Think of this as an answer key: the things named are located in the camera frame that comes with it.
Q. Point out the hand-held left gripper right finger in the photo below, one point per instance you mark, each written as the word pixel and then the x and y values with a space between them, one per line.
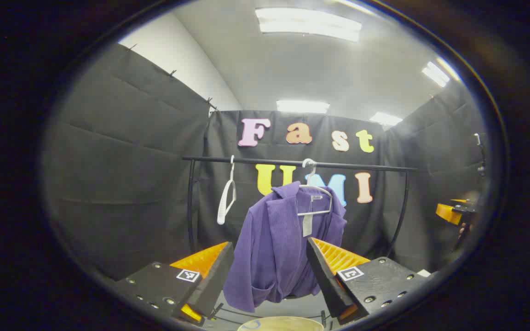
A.
pixel 322 271

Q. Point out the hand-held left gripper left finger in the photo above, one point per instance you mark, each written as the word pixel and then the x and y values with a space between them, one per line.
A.
pixel 212 280

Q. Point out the purple ribbed cardigan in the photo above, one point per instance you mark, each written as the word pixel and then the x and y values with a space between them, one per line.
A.
pixel 269 239

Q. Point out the white clothes hanger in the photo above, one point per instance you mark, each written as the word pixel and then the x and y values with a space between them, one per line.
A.
pixel 313 213
pixel 221 211

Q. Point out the black backdrop cloth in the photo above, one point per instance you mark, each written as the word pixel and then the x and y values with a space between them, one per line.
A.
pixel 122 161

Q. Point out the beige laundry hamper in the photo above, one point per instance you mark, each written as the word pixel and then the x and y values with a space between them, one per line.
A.
pixel 283 324

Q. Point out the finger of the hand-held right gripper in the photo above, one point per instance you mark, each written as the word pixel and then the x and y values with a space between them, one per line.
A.
pixel 448 214

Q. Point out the ceiling light panel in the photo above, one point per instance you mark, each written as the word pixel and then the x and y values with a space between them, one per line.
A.
pixel 435 73
pixel 385 118
pixel 302 106
pixel 308 23

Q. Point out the black metal clothes rack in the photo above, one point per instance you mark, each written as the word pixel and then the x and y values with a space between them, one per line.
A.
pixel 256 161

